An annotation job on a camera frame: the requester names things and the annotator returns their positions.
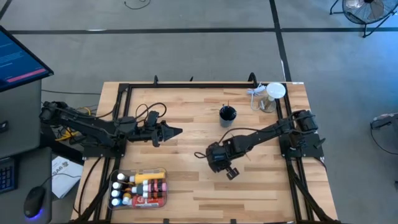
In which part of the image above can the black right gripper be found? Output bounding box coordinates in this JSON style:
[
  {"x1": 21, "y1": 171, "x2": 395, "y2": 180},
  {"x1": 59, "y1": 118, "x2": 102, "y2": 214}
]
[{"x1": 205, "y1": 140, "x2": 241, "y2": 181}]

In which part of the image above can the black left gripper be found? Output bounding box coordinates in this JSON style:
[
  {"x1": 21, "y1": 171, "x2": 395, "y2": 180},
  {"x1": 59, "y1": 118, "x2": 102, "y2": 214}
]
[{"x1": 124, "y1": 110, "x2": 183, "y2": 148}]

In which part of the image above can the blue-grey plastic cup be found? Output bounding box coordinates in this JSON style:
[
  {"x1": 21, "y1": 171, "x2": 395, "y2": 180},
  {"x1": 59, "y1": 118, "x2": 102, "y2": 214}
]
[{"x1": 218, "y1": 105, "x2": 238, "y2": 128}]

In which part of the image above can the large yellow paint bottle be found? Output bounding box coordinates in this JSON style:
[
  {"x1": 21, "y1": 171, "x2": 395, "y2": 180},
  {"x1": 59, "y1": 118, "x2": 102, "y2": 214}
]
[{"x1": 129, "y1": 171, "x2": 167, "y2": 184}]

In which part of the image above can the small pink paint bottle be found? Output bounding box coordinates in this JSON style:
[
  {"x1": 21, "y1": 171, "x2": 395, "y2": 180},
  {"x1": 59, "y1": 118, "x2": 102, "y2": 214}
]
[{"x1": 149, "y1": 182, "x2": 168, "y2": 193}]

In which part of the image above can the small red-brown paint bottle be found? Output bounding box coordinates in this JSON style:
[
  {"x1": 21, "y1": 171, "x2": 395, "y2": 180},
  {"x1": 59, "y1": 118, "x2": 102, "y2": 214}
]
[{"x1": 142, "y1": 191, "x2": 167, "y2": 199}]

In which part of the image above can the clear plastic bin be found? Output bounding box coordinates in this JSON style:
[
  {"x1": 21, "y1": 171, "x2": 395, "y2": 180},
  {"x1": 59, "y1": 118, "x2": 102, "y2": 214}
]
[{"x1": 107, "y1": 167, "x2": 169, "y2": 211}]

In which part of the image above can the small ochre paint bottle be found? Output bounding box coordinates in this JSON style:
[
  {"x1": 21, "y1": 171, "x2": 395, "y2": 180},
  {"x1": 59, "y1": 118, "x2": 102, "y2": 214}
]
[{"x1": 121, "y1": 186, "x2": 134, "y2": 206}]

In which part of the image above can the white paper booklet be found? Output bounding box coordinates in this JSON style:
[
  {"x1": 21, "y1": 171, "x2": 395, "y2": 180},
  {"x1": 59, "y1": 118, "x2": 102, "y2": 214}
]
[{"x1": 51, "y1": 155, "x2": 84, "y2": 200}]

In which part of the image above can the grey desk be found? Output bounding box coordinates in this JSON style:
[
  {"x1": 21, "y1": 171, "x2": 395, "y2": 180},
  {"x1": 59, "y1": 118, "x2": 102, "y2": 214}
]
[{"x1": 0, "y1": 79, "x2": 53, "y2": 224}]

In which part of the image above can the black computer mouse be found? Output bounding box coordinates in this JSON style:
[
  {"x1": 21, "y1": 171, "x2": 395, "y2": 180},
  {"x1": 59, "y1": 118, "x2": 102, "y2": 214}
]
[{"x1": 24, "y1": 185, "x2": 47, "y2": 219}]

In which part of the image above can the monitor with blue screen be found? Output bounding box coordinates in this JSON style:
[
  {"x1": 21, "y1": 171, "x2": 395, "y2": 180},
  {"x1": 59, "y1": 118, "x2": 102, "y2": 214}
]
[{"x1": 0, "y1": 25, "x2": 55, "y2": 93}]

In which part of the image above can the black keyboard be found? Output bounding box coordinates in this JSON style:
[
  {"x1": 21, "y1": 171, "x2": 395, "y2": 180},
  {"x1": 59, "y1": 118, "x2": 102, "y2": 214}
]
[{"x1": 0, "y1": 157, "x2": 18, "y2": 195}]

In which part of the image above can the black floor fan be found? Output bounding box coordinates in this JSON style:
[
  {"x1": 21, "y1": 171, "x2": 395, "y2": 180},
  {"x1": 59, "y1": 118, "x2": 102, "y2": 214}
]
[{"x1": 329, "y1": 0, "x2": 398, "y2": 39}]

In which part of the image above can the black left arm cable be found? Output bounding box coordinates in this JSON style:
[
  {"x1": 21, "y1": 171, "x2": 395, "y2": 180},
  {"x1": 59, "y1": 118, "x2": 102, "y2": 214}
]
[{"x1": 135, "y1": 101, "x2": 168, "y2": 124}]

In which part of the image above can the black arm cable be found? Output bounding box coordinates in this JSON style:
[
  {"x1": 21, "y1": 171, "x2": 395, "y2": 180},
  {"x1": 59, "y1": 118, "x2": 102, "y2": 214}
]
[
  {"x1": 194, "y1": 110, "x2": 315, "y2": 160},
  {"x1": 135, "y1": 101, "x2": 168, "y2": 124}
]

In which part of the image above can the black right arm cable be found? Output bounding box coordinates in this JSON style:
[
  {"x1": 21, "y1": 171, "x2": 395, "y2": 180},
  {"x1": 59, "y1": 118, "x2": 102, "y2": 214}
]
[{"x1": 194, "y1": 110, "x2": 315, "y2": 160}]

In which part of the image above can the black aluminium frame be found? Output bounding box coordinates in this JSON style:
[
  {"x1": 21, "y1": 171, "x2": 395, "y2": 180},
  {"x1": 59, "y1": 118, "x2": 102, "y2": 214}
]
[{"x1": 70, "y1": 72, "x2": 341, "y2": 224}]

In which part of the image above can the white cable bundle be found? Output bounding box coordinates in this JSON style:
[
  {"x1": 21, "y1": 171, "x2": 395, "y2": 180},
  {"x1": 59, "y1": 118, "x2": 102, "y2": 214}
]
[{"x1": 247, "y1": 83, "x2": 267, "y2": 110}]

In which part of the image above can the yellow cable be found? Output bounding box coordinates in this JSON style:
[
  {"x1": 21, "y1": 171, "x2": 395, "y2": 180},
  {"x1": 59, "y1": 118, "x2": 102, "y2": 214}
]
[{"x1": 55, "y1": 106, "x2": 93, "y2": 142}]

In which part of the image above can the black floor cable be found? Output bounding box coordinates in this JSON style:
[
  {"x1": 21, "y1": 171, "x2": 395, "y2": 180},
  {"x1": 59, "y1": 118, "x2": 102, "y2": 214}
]
[
  {"x1": 123, "y1": 0, "x2": 152, "y2": 11},
  {"x1": 41, "y1": 89, "x2": 102, "y2": 112}
]

